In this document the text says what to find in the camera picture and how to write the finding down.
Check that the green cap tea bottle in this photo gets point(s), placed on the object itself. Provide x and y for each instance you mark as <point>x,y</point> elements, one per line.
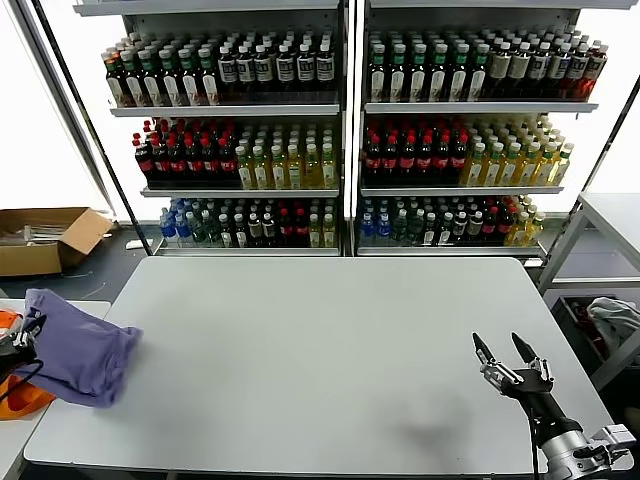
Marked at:
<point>169,77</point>
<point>479,75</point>
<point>378,75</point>
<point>132,80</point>
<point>460,75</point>
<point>208,76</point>
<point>150,79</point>
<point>398,75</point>
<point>189,77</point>
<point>419,75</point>
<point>439,75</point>

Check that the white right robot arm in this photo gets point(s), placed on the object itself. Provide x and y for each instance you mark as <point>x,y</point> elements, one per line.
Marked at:
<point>565,445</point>

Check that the small dark drink bottle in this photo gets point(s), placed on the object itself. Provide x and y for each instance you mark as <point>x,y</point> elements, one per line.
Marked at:
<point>476,229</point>
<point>254,231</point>
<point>269,231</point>
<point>430,231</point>
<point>226,232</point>
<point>241,232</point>
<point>461,230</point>
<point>446,231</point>

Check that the blue water bottle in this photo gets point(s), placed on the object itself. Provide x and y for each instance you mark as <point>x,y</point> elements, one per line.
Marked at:
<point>383,226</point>
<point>183,227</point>
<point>167,226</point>
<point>368,226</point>

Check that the beige label dark bottle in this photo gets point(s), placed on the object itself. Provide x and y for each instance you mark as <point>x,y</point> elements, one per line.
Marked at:
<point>521,70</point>
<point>501,70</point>

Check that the red patterned item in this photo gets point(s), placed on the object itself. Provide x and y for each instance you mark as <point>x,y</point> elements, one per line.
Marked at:
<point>584,317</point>

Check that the orange fabric bag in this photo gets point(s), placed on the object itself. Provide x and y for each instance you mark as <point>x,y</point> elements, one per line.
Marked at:
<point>20,406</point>

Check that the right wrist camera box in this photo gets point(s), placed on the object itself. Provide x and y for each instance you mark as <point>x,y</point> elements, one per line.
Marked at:
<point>617,436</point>

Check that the brown cardboard box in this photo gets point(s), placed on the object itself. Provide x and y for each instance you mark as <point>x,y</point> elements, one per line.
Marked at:
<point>30,260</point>

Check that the reddish tea bottle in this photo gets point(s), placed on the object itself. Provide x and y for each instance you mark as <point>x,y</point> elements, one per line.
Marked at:
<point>595,72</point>
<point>114,80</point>

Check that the grey metal shelf rack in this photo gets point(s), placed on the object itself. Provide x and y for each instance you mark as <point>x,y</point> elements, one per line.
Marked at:
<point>225,110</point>
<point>480,106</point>

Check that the clear plastic packs bundle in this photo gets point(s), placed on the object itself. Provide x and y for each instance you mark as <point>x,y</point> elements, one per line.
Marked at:
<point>30,235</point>

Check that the plain purple t-shirt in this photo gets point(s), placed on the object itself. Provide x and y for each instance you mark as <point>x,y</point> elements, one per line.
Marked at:
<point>85,350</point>

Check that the black storage crate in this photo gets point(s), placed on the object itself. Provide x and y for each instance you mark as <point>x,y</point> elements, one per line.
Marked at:
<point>565,312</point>

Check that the grey white cloth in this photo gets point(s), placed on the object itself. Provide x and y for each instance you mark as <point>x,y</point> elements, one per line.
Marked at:
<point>612,315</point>

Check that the white side table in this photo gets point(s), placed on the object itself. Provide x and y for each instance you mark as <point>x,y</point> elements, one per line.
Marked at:
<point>20,445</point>

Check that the grey frame pole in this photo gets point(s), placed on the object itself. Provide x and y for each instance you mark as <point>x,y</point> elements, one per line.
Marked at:
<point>61,100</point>

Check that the white label dark bottle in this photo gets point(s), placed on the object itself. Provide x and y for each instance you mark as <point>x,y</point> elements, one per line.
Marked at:
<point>325,67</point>
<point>245,67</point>
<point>226,67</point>
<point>285,67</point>
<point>263,67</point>
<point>305,67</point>

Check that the grey metal frame table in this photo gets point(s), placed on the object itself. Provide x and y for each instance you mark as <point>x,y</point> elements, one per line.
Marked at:
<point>565,240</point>

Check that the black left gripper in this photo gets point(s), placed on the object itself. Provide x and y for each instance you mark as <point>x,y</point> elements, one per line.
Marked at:
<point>15,357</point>

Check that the grey label dark bottle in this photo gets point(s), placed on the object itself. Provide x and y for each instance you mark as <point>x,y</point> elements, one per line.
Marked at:
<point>559,70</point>
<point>577,70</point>
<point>540,70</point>

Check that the small white floor object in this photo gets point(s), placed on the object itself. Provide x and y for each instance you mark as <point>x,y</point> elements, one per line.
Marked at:
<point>134,244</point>

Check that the green clear bottle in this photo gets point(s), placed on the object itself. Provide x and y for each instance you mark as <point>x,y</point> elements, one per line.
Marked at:
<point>212,230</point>
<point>400,226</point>
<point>415,227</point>
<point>198,229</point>

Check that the black frame pole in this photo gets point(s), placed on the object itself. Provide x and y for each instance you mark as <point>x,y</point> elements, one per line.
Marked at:
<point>93,125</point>
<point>610,139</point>

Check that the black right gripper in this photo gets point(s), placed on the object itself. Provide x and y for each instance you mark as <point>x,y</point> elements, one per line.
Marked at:
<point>535,392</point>

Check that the yellow juice bottle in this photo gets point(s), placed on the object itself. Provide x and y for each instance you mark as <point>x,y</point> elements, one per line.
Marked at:
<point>314,232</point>
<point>278,170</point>
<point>528,167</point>
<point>492,167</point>
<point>562,165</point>
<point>510,167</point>
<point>294,169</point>
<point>519,230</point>
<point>328,168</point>
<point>244,170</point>
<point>329,232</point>
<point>535,229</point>
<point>312,169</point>
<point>546,167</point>
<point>260,170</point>
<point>476,167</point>

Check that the red cap cola bottle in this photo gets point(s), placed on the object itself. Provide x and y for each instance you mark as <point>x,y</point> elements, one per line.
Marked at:
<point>227,162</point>
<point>193,162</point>
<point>408,162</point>
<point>505,225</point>
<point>145,162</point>
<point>160,162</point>
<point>391,162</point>
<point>176,162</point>
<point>442,162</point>
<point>300,229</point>
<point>459,162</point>
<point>490,225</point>
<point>285,229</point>
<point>209,162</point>
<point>425,162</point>
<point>373,162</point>

